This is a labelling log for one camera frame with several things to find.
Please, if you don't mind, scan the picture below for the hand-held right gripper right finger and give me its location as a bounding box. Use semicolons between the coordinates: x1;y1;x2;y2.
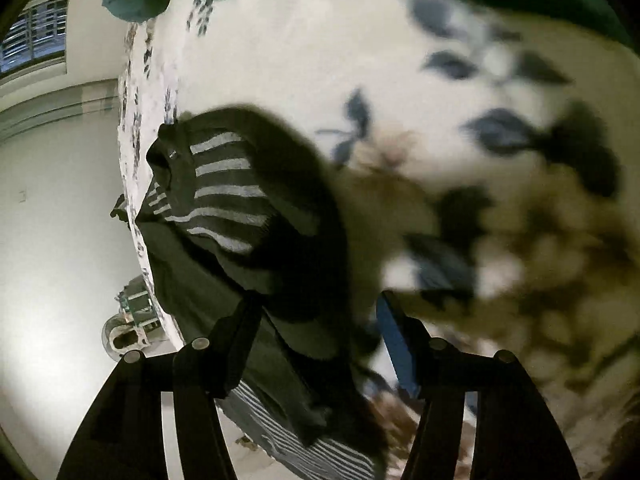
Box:
376;290;583;480

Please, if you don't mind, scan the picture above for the window with grille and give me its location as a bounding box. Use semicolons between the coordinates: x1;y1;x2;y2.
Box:
0;0;70;80

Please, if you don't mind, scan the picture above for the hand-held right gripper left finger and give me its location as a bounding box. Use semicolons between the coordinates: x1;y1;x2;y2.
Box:
56;296;265;480

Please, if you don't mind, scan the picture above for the dark green striped sweater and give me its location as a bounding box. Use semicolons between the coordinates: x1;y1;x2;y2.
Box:
134;104;388;480

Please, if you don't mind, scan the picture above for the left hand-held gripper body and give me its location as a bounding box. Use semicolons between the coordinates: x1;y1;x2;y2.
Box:
102;275;163;361

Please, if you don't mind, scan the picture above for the white floral bed sheet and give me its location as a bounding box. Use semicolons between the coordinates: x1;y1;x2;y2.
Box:
116;0;636;480

